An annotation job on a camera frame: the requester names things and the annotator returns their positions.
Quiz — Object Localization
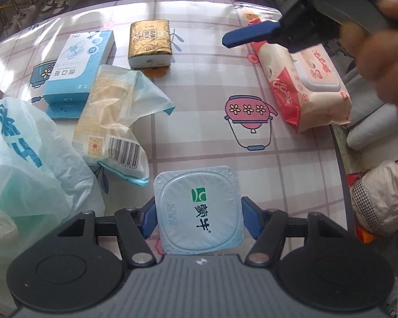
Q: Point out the pink wet wipes pack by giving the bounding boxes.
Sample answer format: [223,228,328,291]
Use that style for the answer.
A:
[248,21,352,134]

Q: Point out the clear packet with barcode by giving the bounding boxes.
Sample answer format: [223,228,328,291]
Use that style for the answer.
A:
[71,64,176,187]

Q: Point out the white green plastic bag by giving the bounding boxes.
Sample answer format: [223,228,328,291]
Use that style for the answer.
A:
[0,97,106,315]

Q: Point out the gold tissue pack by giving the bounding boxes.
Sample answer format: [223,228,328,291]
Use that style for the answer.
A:
[128,19,174,70]

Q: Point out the yogurt cup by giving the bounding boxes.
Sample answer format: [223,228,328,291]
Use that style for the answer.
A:
[153,166,245,255]

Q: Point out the person's beige jacket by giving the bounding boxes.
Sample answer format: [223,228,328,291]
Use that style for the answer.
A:
[350,149,398,237]

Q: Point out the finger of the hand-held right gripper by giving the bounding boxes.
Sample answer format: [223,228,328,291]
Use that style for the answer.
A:
[222,20,283,49]

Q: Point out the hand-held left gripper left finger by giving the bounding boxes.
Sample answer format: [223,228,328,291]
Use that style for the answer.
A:
[56,197,158,269]

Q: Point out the grey wheelchair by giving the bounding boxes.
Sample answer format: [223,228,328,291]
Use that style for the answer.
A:
[328,36,398,150]

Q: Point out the checked printed tablecloth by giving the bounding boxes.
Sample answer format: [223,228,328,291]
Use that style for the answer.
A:
[0,0,355,259]

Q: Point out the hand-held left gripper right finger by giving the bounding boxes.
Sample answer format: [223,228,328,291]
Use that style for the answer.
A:
[240,196,347,268]

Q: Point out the blue bandage box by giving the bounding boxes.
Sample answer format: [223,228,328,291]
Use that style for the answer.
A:
[42,30,116,104]
[46,101,87,120]

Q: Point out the person's right hand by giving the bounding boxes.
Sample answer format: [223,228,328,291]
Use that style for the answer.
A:
[340,0,398,130]

